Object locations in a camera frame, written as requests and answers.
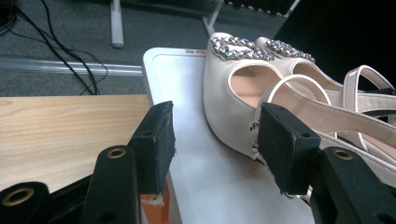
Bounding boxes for white metal stand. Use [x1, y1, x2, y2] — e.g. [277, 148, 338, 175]
[109, 0, 302, 49]

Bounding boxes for dark box with white knobs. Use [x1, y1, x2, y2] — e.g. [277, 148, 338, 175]
[223, 0, 297, 17]

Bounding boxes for beige rhinestone buckle slingback shoe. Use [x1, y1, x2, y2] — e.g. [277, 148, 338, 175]
[202, 32, 396, 201]
[254, 35, 396, 126]

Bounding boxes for grey two-tier shoe rack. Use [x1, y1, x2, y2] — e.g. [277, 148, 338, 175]
[139, 47, 316, 224]

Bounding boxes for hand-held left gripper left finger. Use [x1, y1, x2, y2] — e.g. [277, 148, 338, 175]
[128, 100, 177, 197]

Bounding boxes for metal floor rail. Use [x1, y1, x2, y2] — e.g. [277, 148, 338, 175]
[0, 57, 144, 77]

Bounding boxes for black floor cables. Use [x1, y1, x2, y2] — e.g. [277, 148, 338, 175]
[0, 0, 109, 96]

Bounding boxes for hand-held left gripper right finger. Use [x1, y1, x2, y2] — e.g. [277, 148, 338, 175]
[256, 102, 322, 196]

